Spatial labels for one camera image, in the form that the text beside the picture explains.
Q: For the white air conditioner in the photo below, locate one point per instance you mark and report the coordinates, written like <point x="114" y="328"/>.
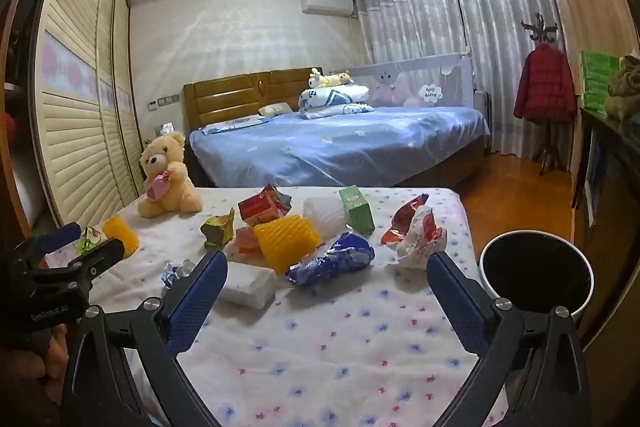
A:
<point x="327" y="2"/>

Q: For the yellow plush giraffe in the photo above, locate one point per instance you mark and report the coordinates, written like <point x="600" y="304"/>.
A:
<point x="332" y="79"/>

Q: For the red snack packet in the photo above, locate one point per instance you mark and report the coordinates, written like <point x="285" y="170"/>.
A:
<point x="260" y="207"/>

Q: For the small silver-blue wrapper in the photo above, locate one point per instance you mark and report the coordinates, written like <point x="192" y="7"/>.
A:
<point x="175" y="274"/>

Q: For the white and red wrapper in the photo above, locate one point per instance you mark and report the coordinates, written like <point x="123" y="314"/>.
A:
<point x="420" y="239"/>

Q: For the blue snack wrapper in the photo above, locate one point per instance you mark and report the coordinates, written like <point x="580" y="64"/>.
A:
<point x="332" y="259"/>

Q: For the person's left hand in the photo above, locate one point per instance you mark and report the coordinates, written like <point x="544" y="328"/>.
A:
<point x="47" y="354"/>

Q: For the grey bed guard rail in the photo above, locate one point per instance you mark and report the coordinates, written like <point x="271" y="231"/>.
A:
<point x="425" y="77"/>

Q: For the orange-red snack wrapper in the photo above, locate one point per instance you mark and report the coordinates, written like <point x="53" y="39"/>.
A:
<point x="400" y="219"/>

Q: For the yellow ridged cup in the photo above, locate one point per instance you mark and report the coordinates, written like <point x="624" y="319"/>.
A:
<point x="122" y="234"/>

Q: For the blue pillow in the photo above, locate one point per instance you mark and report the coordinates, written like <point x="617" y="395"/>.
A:
<point x="230" y="125"/>

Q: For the tall wooden cabinet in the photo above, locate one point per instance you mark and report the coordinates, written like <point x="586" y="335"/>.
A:
<point x="575" y="7"/>

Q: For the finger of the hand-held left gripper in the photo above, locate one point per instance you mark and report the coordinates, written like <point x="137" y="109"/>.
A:
<point x="100" y="253"/>
<point x="62" y="235"/>

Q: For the blue bed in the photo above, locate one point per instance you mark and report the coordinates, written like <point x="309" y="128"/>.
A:
<point x="325" y="142"/>

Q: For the red carton box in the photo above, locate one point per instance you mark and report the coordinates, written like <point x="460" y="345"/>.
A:
<point x="245" y="243"/>

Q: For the white trash bin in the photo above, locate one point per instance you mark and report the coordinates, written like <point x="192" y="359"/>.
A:
<point x="537" y="277"/>

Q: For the small beige pillow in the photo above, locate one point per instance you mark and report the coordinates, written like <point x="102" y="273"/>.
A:
<point x="274" y="109"/>

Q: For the red puffer jacket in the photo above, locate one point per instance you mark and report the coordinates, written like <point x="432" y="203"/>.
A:
<point x="545" y="87"/>

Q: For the brown plush toy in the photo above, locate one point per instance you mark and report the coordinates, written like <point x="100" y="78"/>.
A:
<point x="625" y="87"/>

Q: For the wooden coat rack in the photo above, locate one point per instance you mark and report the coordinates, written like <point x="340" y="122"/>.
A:
<point x="539" y="29"/>

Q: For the folded blue-white quilt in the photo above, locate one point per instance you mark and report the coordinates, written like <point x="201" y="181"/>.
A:
<point x="335" y="99"/>

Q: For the yellow-green snack wrapper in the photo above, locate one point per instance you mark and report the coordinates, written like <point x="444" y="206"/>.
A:
<point x="218" y="231"/>

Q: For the yellow teddy bear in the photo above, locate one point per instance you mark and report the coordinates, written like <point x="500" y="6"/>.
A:
<point x="167" y="187"/>

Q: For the louvered wardrobe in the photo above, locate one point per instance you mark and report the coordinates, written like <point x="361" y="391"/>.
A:
<point x="75" y="107"/>

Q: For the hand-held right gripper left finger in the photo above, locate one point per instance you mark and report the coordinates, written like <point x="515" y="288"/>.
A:
<point x="200" y="292"/>

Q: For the large yellow foam net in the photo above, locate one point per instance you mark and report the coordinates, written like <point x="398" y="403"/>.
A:
<point x="287" y="243"/>

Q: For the green drink pouch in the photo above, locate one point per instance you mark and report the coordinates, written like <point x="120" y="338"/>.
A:
<point x="91" y="241"/>

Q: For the wooden headboard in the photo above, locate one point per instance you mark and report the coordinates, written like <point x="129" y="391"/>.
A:
<point x="225" y="94"/>

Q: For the grey patterned curtain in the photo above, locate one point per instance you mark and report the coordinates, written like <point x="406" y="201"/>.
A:
<point x="425" y="17"/>

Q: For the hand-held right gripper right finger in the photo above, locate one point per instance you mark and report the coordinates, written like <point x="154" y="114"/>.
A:
<point x="457" y="302"/>

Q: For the wall switch panel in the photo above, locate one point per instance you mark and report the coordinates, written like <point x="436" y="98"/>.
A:
<point x="164" y="101"/>

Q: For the dark desk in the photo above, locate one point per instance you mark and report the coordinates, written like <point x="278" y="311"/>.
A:
<point x="597" y="119"/>

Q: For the green carton box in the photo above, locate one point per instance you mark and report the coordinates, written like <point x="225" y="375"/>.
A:
<point x="357" y="209"/>

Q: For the white tissue pack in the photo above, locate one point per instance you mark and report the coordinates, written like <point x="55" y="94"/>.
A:
<point x="247" y="282"/>

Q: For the stack of green boxes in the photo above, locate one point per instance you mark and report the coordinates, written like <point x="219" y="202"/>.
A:
<point x="597" y="77"/>

